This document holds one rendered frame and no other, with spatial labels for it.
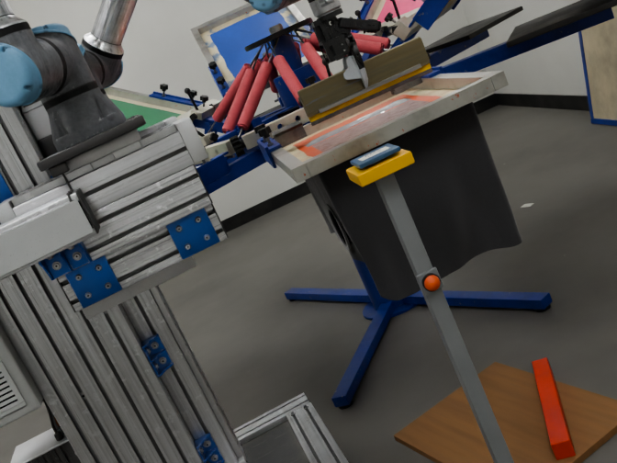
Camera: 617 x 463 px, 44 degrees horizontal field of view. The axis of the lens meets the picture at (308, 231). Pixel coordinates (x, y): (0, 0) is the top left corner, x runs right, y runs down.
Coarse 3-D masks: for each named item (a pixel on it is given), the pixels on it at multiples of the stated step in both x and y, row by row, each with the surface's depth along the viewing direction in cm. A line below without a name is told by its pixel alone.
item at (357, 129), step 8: (336, 128) 246; (352, 128) 231; (360, 128) 224; (368, 128) 217; (312, 136) 252; (336, 136) 229; (344, 136) 222; (352, 136) 216; (296, 144) 251; (304, 144) 242; (320, 144) 227; (328, 144) 220; (336, 144) 214; (312, 152) 219; (320, 152) 212
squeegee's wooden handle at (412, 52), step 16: (400, 48) 199; (416, 48) 199; (368, 64) 198; (384, 64) 199; (400, 64) 200; (416, 64) 200; (336, 80) 198; (352, 80) 199; (368, 80) 199; (304, 96) 198; (320, 96) 198; (336, 96) 199
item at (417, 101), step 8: (400, 96) 251; (408, 96) 243; (416, 96) 235; (424, 96) 228; (432, 96) 221; (440, 96) 215; (384, 104) 251; (400, 104) 235; (408, 104) 228; (416, 104) 221; (424, 104) 214; (368, 112) 249; (384, 112) 233; (392, 112) 226; (400, 112) 219; (408, 112) 213; (352, 120) 247; (368, 120) 231; (376, 120) 224; (384, 120) 218
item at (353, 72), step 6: (348, 60) 196; (354, 60) 196; (348, 66) 196; (354, 66) 196; (348, 72) 196; (354, 72) 197; (360, 72) 196; (348, 78) 197; (354, 78) 197; (366, 78) 197; (366, 84) 198
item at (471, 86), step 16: (432, 80) 232; (448, 80) 218; (464, 80) 206; (480, 80) 188; (496, 80) 187; (384, 96) 260; (448, 96) 186; (464, 96) 187; (480, 96) 188; (352, 112) 259; (416, 112) 186; (432, 112) 187; (448, 112) 187; (304, 128) 258; (320, 128) 258; (384, 128) 185; (400, 128) 186; (352, 144) 185; (368, 144) 186; (288, 160) 200; (320, 160) 185; (336, 160) 185; (304, 176) 185
